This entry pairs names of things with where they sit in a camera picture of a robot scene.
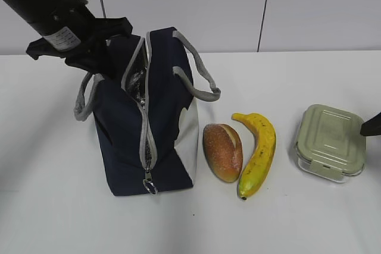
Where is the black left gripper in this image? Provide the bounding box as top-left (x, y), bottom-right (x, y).
top-left (26, 17), bottom-right (132, 80)

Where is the green lid food container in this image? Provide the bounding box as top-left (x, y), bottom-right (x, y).
top-left (293, 104), bottom-right (366, 183)

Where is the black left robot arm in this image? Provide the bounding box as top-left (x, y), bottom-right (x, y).
top-left (3, 0), bottom-right (133, 78)

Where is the brown bread loaf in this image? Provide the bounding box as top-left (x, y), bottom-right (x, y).
top-left (203, 124), bottom-right (243, 183)

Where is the yellow banana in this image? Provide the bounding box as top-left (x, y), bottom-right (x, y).
top-left (232, 113), bottom-right (276, 200)

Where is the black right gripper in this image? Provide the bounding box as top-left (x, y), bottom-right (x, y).
top-left (360, 117), bottom-right (380, 137)

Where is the navy blue lunch bag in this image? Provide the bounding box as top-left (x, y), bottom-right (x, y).
top-left (74, 27), bottom-right (221, 196)

